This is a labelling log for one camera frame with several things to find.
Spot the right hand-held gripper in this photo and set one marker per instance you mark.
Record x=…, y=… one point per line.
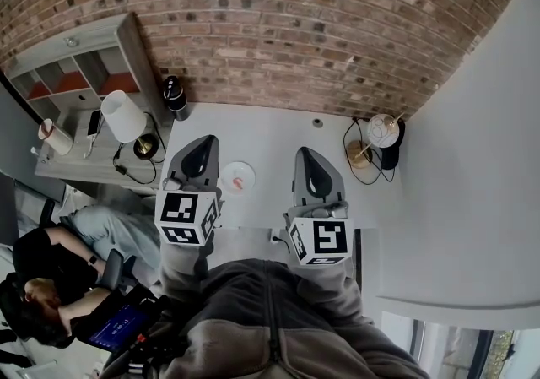
x=329, y=238

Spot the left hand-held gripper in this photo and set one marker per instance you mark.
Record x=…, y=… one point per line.
x=177, y=208

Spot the white round plate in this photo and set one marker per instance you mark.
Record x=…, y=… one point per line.
x=236, y=168

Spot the small pink object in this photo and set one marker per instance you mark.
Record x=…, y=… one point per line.
x=240, y=186

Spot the person's left forearm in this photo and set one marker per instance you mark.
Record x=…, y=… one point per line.
x=181, y=272

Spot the person's right forearm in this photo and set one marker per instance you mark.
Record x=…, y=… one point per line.
x=333, y=288

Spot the black cylinder speaker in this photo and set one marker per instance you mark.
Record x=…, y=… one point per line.
x=175, y=99

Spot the white desk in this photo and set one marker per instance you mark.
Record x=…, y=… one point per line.
x=261, y=132

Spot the white power strip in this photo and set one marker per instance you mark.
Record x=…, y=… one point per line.
x=273, y=234

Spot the black rounded appliance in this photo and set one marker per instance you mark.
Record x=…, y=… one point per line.
x=390, y=155

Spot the brass globe table lamp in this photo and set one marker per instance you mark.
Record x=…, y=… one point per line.
x=381, y=130

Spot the white shade table lamp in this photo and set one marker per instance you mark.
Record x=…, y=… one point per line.
x=122, y=115

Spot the smartphone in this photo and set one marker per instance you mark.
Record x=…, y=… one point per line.
x=94, y=122

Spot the grey wooden desk with shelves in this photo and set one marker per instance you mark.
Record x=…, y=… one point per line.
x=76, y=170

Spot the black office chair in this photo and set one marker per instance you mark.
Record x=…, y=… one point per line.
x=114, y=267

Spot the white cylinder container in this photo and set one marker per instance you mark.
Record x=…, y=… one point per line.
x=59, y=141

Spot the small clear bottle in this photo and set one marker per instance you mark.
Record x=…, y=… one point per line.
x=37, y=153

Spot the person's grey fleece jacket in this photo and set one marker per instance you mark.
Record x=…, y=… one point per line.
x=253, y=326

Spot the black monitor with blue screen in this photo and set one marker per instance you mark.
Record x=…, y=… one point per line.
x=114, y=324

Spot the black window frame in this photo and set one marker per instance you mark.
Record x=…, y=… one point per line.
x=485, y=345

